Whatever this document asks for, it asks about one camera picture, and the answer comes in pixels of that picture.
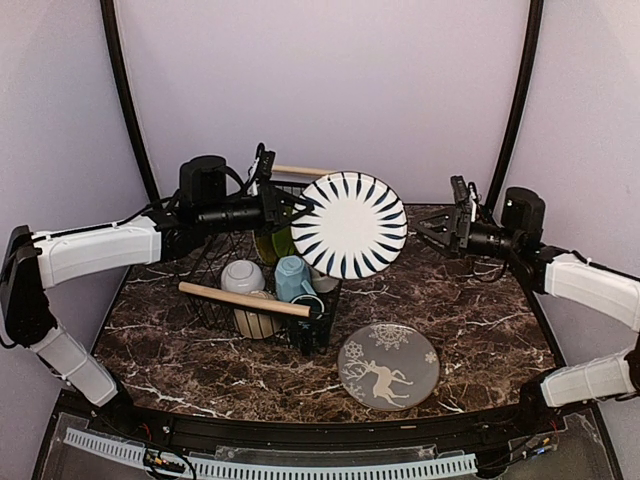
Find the bright green plate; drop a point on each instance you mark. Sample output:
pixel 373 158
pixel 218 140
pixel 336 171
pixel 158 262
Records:
pixel 282 243

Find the black wire dish rack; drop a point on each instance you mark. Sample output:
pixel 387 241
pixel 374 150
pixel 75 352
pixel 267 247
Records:
pixel 214 307

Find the grey deer pattern plate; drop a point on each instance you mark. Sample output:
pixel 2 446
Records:
pixel 388 366

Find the black front rail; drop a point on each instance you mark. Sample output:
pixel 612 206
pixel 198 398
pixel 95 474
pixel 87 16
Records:
pixel 498 435

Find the light blue mug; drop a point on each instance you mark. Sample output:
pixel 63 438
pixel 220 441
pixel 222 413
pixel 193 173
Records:
pixel 292 278

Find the blue striped white plate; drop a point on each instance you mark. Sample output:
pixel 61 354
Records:
pixel 358 228

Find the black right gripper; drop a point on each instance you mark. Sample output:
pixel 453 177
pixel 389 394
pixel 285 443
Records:
pixel 456 218

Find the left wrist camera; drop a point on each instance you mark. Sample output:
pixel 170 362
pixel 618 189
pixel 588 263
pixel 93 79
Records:
pixel 207 180

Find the white bowl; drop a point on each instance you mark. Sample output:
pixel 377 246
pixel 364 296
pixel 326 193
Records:
pixel 242 276

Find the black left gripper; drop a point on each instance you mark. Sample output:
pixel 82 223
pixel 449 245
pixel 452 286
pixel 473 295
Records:
pixel 272 214

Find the white cup with brown band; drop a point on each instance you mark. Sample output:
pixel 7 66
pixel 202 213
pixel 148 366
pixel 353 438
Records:
pixel 322 283

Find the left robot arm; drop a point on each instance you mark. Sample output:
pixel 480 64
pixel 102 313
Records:
pixel 162 231

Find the white utensil caddy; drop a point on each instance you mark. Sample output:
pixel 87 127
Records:
pixel 311 337

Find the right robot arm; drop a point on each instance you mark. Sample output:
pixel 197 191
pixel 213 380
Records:
pixel 545 270

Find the beige ribbed cup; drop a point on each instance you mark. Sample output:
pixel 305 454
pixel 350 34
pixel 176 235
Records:
pixel 256 326

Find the dark green mug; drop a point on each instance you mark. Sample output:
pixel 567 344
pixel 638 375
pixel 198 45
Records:
pixel 316 305

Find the woven yellow green plate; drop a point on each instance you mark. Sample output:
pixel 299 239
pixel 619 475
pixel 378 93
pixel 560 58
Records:
pixel 265 249

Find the white cable duct strip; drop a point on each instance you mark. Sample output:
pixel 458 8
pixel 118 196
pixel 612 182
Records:
pixel 245 463

